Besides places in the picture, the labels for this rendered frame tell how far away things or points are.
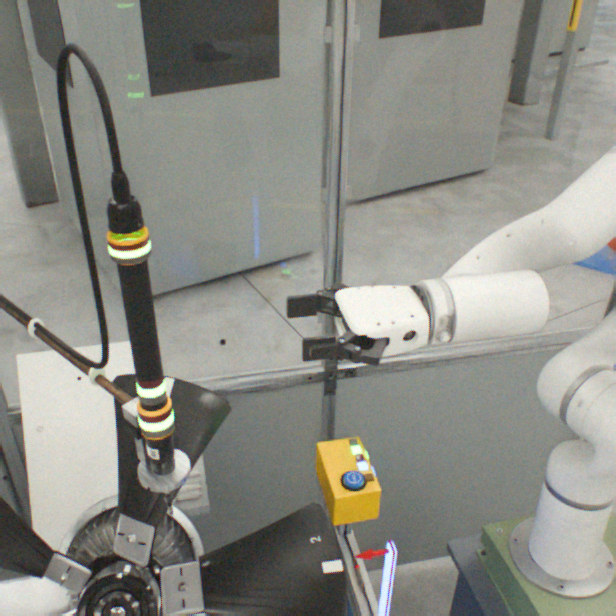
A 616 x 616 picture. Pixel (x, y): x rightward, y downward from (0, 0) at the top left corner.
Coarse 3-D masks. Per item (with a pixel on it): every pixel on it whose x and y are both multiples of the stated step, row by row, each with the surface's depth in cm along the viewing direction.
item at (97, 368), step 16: (64, 48) 63; (80, 48) 62; (64, 64) 65; (64, 80) 67; (96, 80) 62; (64, 96) 68; (64, 112) 69; (64, 128) 70; (112, 128) 64; (112, 144) 65; (112, 160) 66; (80, 192) 74; (80, 208) 75; (80, 224) 77; (96, 272) 80; (96, 288) 81; (96, 304) 83; (32, 320) 102; (32, 336) 103; (48, 336) 99; (96, 368) 92; (96, 384) 94
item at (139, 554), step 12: (120, 516) 109; (120, 528) 108; (132, 528) 106; (144, 528) 104; (120, 540) 108; (144, 540) 104; (120, 552) 107; (132, 552) 105; (144, 552) 103; (144, 564) 103
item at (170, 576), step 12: (180, 564) 109; (192, 564) 110; (168, 576) 108; (180, 576) 108; (192, 576) 108; (168, 588) 106; (192, 588) 106; (168, 600) 104; (180, 600) 104; (192, 600) 104; (168, 612) 103; (180, 612) 102; (192, 612) 103
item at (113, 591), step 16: (96, 560) 108; (112, 560) 109; (128, 560) 106; (160, 560) 111; (96, 576) 100; (112, 576) 98; (128, 576) 99; (144, 576) 101; (160, 576) 110; (80, 592) 108; (96, 592) 98; (112, 592) 98; (128, 592) 99; (144, 592) 99; (160, 592) 106; (80, 608) 97; (96, 608) 98; (112, 608) 98; (128, 608) 99; (144, 608) 99; (160, 608) 109
